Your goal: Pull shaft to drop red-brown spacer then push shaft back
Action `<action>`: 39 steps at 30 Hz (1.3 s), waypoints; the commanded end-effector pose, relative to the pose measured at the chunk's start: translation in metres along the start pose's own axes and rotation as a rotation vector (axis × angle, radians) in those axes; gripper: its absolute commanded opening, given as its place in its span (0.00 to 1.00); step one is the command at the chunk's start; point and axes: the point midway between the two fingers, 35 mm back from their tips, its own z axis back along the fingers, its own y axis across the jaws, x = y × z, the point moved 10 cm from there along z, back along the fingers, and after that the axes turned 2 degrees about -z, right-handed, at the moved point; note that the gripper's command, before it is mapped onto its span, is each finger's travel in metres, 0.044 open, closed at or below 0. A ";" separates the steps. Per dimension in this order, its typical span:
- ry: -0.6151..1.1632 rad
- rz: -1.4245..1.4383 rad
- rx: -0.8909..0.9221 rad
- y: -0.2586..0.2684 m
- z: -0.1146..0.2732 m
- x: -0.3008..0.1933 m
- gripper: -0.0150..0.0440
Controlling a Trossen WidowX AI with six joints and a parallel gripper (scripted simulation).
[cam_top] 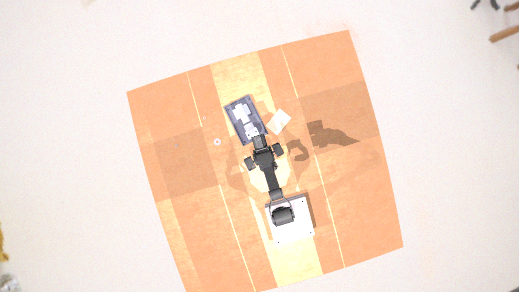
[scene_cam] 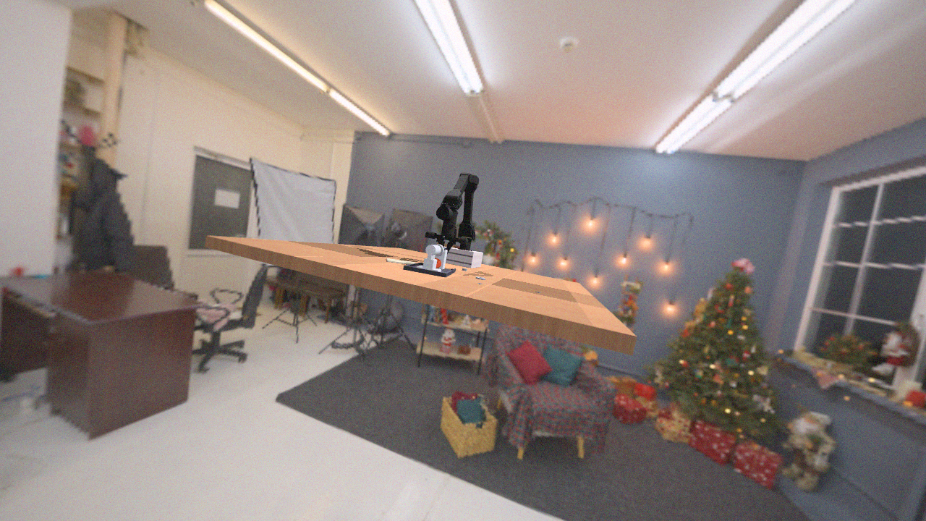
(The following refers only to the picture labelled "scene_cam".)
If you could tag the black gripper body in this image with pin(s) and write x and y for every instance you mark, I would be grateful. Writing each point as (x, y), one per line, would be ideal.
(448, 229)

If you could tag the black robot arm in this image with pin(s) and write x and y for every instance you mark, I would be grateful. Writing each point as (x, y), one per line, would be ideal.
(453, 201)

